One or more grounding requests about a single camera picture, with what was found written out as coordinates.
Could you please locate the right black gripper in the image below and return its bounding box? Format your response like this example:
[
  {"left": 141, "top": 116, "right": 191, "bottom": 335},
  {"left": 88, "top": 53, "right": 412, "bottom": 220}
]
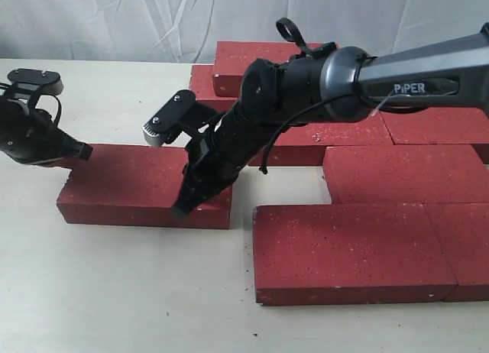
[{"left": 172, "top": 109, "right": 279, "bottom": 217}]

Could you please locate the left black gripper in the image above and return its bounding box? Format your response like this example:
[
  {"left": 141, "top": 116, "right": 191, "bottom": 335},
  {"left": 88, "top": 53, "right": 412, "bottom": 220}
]
[{"left": 1, "top": 98, "right": 93, "bottom": 169}]

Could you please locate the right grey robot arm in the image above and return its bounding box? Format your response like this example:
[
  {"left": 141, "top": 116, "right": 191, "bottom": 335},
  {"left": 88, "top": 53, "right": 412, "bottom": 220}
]
[{"left": 173, "top": 18, "right": 488, "bottom": 216}]

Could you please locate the red back left brick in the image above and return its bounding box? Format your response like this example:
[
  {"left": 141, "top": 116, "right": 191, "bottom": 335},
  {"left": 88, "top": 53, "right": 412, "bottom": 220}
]
[{"left": 189, "top": 63, "right": 245, "bottom": 112}]

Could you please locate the red top stacked brick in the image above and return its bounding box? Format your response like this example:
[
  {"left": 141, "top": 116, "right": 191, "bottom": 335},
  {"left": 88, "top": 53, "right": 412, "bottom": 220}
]
[{"left": 212, "top": 40, "right": 341, "bottom": 99}]

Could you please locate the red front left brick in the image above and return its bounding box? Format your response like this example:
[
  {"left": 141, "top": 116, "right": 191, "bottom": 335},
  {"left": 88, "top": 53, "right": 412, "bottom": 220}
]
[{"left": 253, "top": 204, "right": 457, "bottom": 306}]

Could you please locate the red third row brick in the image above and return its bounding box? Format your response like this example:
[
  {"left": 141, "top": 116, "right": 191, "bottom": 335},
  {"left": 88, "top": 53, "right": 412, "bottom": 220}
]
[{"left": 322, "top": 144, "right": 488, "bottom": 204}]

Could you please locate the red middle right brick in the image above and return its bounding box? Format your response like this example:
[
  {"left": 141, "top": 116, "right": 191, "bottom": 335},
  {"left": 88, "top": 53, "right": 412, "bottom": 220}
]
[{"left": 381, "top": 108, "right": 488, "bottom": 164}]

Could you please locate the red front right brick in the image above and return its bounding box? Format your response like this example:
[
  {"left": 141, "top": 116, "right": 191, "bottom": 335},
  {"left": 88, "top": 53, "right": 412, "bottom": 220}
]
[{"left": 424, "top": 203, "right": 488, "bottom": 303}]

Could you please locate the white backdrop curtain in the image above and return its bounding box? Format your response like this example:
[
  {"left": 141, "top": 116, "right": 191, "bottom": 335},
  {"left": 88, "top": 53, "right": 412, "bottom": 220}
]
[{"left": 1, "top": 0, "right": 488, "bottom": 63}]

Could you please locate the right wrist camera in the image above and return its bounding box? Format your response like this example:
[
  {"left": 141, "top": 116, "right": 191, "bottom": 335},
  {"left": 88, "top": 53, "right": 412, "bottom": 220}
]
[{"left": 142, "top": 89, "right": 197, "bottom": 147}]

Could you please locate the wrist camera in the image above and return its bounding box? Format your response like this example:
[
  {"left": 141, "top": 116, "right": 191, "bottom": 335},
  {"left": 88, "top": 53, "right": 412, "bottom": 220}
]
[
  {"left": 142, "top": 89, "right": 197, "bottom": 147},
  {"left": 7, "top": 68, "right": 64, "bottom": 96}
]

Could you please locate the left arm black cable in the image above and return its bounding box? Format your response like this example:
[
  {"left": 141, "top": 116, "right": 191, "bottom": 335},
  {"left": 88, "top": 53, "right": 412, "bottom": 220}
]
[{"left": 0, "top": 83, "right": 64, "bottom": 128}]

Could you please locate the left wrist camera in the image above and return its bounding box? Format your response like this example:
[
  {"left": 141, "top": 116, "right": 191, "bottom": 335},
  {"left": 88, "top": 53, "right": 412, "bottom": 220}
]
[{"left": 7, "top": 68, "right": 64, "bottom": 96}]

